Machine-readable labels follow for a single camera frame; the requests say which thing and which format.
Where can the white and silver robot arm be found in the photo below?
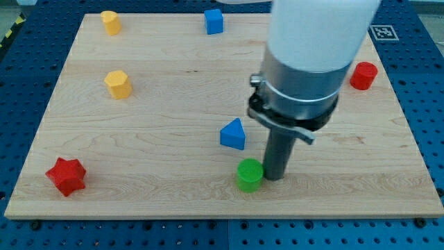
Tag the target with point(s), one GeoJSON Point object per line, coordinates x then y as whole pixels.
{"type": "Point", "coordinates": [309, 48]}

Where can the blue triangle block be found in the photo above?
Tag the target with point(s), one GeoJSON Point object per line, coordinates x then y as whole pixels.
{"type": "Point", "coordinates": [233, 135]}

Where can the light wooden board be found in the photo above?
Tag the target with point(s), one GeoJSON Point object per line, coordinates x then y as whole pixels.
{"type": "Point", "coordinates": [157, 153]}

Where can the green cylinder block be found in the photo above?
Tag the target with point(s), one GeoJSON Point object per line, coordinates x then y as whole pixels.
{"type": "Point", "coordinates": [249, 175]}

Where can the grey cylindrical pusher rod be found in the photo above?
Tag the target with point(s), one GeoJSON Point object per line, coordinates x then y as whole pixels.
{"type": "Point", "coordinates": [278, 150]}

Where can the blue cube block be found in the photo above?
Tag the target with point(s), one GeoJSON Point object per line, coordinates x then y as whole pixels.
{"type": "Point", "coordinates": [213, 21]}

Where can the yellow hexagon block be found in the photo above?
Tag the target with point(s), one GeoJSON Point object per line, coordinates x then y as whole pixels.
{"type": "Point", "coordinates": [118, 84]}

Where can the yellow rounded block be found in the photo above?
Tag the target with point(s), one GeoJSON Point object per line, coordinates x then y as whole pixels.
{"type": "Point", "coordinates": [111, 22]}

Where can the red cylinder block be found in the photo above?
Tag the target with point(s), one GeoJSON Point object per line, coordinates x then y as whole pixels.
{"type": "Point", "coordinates": [363, 75]}

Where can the red star block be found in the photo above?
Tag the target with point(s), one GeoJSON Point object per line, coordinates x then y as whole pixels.
{"type": "Point", "coordinates": [67, 176]}

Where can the white fiducial marker tag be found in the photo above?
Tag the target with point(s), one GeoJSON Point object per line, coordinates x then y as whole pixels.
{"type": "Point", "coordinates": [384, 33]}

